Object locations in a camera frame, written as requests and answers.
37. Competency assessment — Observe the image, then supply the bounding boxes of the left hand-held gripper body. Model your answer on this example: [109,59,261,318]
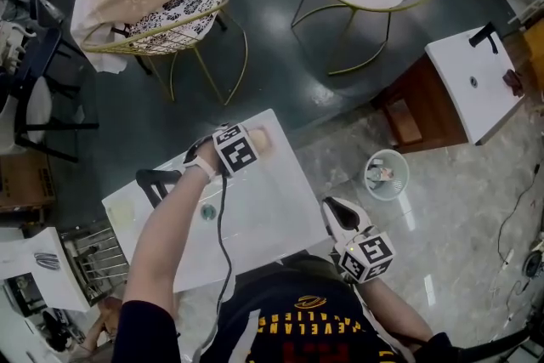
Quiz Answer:
[183,123,260,178]

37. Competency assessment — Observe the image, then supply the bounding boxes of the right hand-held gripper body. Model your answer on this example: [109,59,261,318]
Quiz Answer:
[333,226,396,284]

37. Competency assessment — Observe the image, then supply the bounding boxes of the pink soap dish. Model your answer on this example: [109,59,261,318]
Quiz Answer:
[244,123,277,161]

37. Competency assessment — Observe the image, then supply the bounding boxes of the person's right forearm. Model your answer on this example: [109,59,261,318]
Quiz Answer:
[360,278,433,343]

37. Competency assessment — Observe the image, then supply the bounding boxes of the person's left forearm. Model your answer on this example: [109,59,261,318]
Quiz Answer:
[122,148,222,311]

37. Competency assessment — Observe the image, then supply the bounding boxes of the white wristband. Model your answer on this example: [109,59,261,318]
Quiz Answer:
[182,155,217,183]

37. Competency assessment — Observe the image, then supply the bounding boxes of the white mesh wastebasket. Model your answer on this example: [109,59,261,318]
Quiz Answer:
[364,149,411,201]

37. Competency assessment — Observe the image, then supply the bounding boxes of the black basin faucet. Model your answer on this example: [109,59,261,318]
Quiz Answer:
[135,168,182,209]

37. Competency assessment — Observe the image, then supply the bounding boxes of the person's black jersey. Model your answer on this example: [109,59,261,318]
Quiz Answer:
[112,254,458,363]

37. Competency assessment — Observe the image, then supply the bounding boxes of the wooden vanity with white basin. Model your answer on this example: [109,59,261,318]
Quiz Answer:
[371,25,526,154]

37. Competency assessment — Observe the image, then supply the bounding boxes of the yellow sponge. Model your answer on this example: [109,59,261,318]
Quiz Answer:
[105,197,137,226]

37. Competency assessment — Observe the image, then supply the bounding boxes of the grey chair with black legs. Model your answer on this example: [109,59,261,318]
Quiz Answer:
[0,71,99,163]

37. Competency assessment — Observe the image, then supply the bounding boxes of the dark red object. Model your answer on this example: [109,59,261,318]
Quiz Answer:
[501,70,524,98]

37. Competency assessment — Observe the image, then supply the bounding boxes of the brown cardboard box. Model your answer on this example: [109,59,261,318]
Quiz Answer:
[0,150,56,212]

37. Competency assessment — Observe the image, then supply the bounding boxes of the dark blue chair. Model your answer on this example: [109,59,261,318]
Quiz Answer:
[0,0,82,82]

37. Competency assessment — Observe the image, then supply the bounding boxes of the black vanity faucet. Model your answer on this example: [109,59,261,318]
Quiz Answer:
[468,21,499,55]

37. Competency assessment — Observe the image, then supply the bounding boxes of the white washbasin on black frame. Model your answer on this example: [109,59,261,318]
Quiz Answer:
[101,108,331,294]

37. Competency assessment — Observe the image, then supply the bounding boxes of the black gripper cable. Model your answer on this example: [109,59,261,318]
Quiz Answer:
[193,173,234,358]

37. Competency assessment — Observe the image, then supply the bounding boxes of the black floor cable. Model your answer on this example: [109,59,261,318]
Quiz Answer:
[496,163,541,269]

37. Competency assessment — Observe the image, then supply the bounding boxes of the gold wire chair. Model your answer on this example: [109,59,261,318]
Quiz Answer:
[80,0,249,106]

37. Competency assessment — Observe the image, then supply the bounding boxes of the braided steel hoses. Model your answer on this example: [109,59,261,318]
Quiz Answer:
[33,252,60,270]

